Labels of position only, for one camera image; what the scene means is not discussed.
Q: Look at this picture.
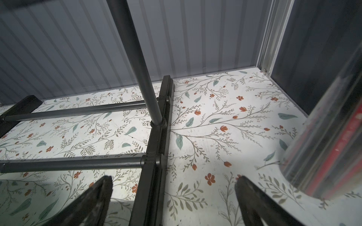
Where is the black clothes rack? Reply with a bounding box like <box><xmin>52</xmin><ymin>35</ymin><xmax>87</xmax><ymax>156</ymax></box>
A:
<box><xmin>1</xmin><ymin>1</ymin><xmax>174</xmax><ymax>226</ymax></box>

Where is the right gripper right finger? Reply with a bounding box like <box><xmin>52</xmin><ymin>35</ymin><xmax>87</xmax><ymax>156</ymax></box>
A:
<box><xmin>235</xmin><ymin>176</ymin><xmax>302</xmax><ymax>226</ymax></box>

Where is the clear tube of sticks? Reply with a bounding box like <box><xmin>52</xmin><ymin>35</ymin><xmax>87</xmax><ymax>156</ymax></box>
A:
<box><xmin>280</xmin><ymin>47</ymin><xmax>362</xmax><ymax>199</ymax></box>

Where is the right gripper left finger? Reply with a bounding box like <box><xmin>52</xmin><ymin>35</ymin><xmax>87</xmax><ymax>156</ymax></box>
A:
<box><xmin>44</xmin><ymin>176</ymin><xmax>113</xmax><ymax>226</ymax></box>

